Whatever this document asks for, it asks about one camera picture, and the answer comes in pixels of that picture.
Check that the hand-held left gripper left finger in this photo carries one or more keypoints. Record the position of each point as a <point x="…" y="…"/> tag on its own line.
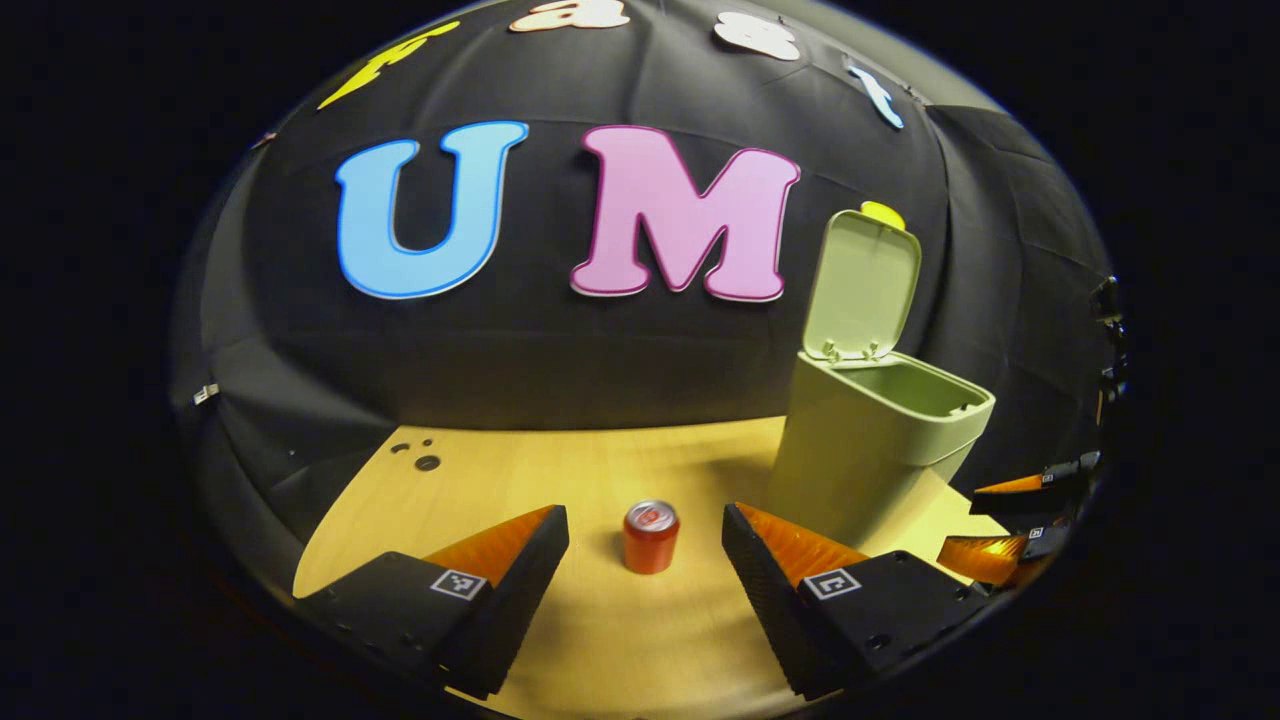
<point x="520" y="600"/>

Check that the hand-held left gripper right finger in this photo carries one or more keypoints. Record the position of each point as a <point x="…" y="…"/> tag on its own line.
<point x="770" y="610"/>

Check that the small white clip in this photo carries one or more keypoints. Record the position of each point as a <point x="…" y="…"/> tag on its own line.
<point x="205" y="394"/>

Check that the black backdrop cloth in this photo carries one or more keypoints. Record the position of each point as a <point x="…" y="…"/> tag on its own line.
<point x="560" y="350"/>

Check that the red pop can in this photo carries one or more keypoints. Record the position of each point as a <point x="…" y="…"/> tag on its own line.
<point x="650" y="545"/>

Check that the wooden desktop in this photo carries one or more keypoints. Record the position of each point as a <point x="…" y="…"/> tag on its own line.
<point x="560" y="470"/>

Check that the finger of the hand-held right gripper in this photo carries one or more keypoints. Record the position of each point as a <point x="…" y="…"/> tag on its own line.
<point x="1000" y="560"/>
<point x="1050" y="485"/>

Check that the green desktop garbage bin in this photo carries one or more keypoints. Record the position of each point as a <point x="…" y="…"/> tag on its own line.
<point x="850" y="470"/>

